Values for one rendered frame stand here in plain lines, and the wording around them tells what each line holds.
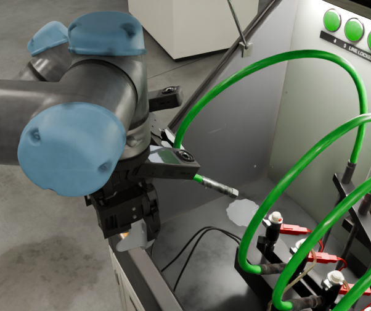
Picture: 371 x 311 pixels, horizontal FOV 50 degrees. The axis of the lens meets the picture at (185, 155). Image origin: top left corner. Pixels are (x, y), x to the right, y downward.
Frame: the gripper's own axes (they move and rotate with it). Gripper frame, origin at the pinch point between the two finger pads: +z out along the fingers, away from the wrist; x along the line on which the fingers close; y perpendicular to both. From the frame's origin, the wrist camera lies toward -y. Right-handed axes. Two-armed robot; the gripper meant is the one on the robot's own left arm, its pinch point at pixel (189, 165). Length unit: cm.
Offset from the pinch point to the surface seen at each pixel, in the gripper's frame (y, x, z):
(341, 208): -20.5, 22.2, 10.2
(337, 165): -18.9, -22.7, 32.2
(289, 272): -9.6, 24.6, 13.1
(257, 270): -1.2, 14.6, 17.9
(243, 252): -3.8, 18.6, 10.4
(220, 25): 10, -308, 21
